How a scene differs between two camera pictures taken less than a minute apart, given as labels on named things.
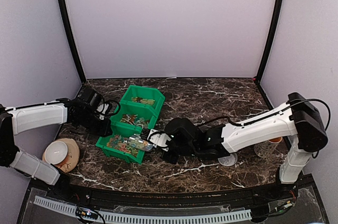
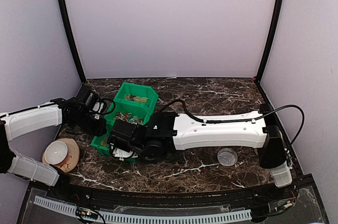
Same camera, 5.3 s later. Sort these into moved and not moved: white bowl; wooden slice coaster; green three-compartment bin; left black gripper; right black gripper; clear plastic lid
Moved: green three-compartment bin; right black gripper
Not moved: wooden slice coaster; left black gripper; clear plastic lid; white bowl
